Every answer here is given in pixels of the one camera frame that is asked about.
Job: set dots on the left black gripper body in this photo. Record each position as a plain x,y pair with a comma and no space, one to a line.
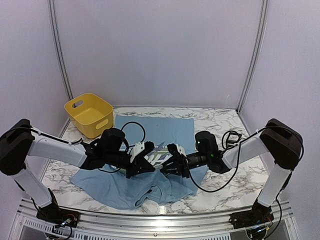
111,159

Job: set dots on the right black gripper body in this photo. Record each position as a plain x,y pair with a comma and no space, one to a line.
204,158

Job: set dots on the light blue printed t-shirt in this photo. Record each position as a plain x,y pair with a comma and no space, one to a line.
113,189

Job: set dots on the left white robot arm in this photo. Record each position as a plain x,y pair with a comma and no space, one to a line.
23,140

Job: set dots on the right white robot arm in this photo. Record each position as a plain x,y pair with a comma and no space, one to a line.
284,144

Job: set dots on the left black brooch display box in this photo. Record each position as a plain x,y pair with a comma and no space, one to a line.
230,139

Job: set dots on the yellow plastic basket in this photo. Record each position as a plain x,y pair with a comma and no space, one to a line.
90,114

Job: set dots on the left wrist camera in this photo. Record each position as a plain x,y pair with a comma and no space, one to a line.
113,143

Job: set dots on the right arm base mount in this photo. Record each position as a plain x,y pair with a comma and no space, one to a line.
248,218

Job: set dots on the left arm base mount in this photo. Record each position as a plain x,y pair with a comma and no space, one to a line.
59,217

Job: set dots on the front aluminium rail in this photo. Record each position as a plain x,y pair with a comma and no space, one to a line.
93,225

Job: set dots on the right aluminium frame post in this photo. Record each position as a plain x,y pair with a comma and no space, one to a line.
255,54

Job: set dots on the aluminium frame post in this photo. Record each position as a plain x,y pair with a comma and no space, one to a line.
58,48
255,54

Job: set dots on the left aluminium frame post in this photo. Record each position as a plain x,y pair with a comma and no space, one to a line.
58,48

